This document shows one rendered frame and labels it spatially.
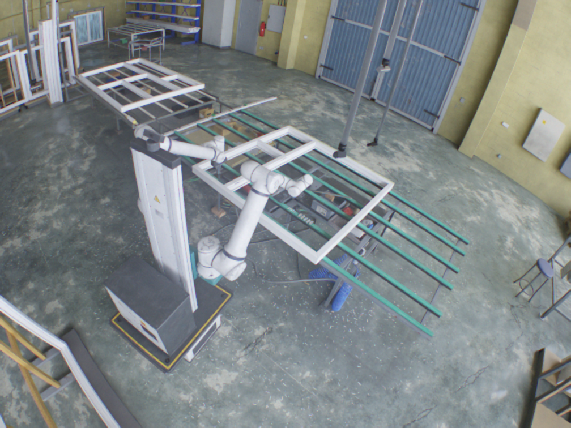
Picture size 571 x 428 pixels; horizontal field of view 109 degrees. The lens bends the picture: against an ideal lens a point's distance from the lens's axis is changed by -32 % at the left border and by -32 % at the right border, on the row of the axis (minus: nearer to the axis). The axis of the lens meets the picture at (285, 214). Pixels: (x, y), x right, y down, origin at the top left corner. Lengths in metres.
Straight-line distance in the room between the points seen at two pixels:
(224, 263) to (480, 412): 2.93
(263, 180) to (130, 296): 1.17
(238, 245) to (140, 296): 0.76
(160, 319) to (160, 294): 0.19
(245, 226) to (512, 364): 3.49
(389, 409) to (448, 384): 0.74
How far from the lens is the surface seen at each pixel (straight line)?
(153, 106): 5.06
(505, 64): 7.56
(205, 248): 1.94
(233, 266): 1.87
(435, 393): 3.24
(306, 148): 3.43
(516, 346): 4.31
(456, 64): 7.98
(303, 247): 2.23
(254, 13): 11.25
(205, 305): 2.59
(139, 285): 2.15
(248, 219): 1.77
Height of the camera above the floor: 2.59
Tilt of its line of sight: 42 degrees down
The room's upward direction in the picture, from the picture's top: 12 degrees clockwise
